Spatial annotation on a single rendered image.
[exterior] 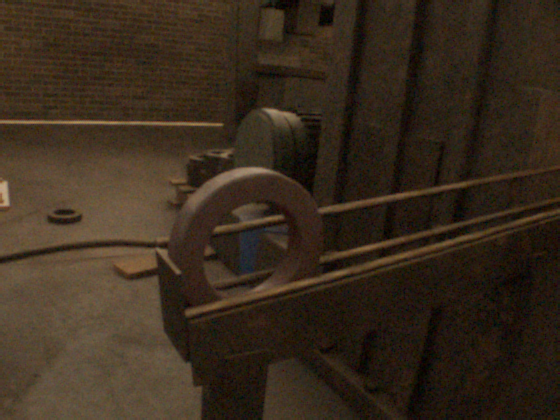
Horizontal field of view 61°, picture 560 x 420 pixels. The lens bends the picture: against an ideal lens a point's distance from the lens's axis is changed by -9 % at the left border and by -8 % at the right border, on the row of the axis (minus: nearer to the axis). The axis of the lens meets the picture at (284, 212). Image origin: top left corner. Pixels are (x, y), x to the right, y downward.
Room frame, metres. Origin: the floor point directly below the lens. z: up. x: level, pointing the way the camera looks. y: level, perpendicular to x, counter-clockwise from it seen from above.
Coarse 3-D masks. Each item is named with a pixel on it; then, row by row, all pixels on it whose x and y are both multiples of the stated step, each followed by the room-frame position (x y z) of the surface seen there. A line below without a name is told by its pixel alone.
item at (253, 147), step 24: (264, 120) 1.96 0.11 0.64; (288, 120) 2.00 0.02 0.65; (312, 120) 2.05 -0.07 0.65; (240, 144) 2.12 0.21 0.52; (264, 144) 1.94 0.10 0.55; (288, 144) 1.90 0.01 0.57; (312, 144) 1.97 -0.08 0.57; (264, 168) 1.93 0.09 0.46; (288, 168) 1.89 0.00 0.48; (312, 168) 1.96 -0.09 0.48; (312, 192) 2.02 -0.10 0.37; (216, 240) 2.15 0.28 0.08; (264, 240) 1.79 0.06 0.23; (264, 264) 1.78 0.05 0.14
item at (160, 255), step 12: (156, 252) 0.52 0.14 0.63; (156, 264) 0.53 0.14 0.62; (168, 264) 0.49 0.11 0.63; (168, 276) 0.49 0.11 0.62; (180, 276) 0.47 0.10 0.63; (168, 288) 0.50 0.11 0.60; (180, 288) 0.47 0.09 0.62; (168, 300) 0.50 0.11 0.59; (180, 300) 0.47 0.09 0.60; (168, 312) 0.51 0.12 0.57; (180, 312) 0.47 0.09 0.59; (168, 324) 0.51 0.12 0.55; (180, 324) 0.47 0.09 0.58; (168, 336) 0.52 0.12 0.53; (180, 336) 0.47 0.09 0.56; (180, 348) 0.48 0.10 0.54
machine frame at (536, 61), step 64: (384, 0) 1.33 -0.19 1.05; (448, 0) 1.15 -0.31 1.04; (512, 0) 1.00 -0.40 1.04; (384, 64) 1.30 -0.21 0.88; (448, 64) 1.12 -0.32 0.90; (512, 64) 0.98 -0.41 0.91; (384, 128) 1.26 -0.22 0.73; (448, 128) 1.10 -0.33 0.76; (512, 128) 0.96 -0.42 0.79; (320, 192) 1.48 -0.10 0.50; (384, 192) 1.21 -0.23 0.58; (448, 192) 1.04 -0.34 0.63; (384, 256) 1.20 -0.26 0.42; (448, 320) 1.01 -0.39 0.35; (384, 384) 1.14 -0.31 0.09; (448, 384) 0.97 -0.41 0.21; (512, 384) 1.01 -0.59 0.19
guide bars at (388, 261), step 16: (512, 224) 0.76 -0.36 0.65; (528, 224) 0.78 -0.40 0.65; (448, 240) 0.68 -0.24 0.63; (464, 240) 0.69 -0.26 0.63; (400, 256) 0.63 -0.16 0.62; (416, 256) 0.64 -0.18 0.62; (336, 272) 0.57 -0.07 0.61; (352, 272) 0.58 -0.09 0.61; (368, 272) 0.59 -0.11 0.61; (272, 288) 0.53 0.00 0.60; (288, 288) 0.54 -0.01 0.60; (304, 288) 0.55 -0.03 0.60; (208, 304) 0.49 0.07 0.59; (224, 304) 0.49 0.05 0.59; (240, 304) 0.50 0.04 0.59
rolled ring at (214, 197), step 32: (224, 192) 0.51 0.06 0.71; (256, 192) 0.53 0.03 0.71; (288, 192) 0.55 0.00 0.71; (192, 224) 0.49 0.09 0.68; (288, 224) 0.58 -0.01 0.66; (320, 224) 0.58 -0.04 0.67; (192, 256) 0.49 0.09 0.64; (288, 256) 0.58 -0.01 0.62; (320, 256) 0.58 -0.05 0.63; (192, 288) 0.50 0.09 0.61; (256, 288) 0.57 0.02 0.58
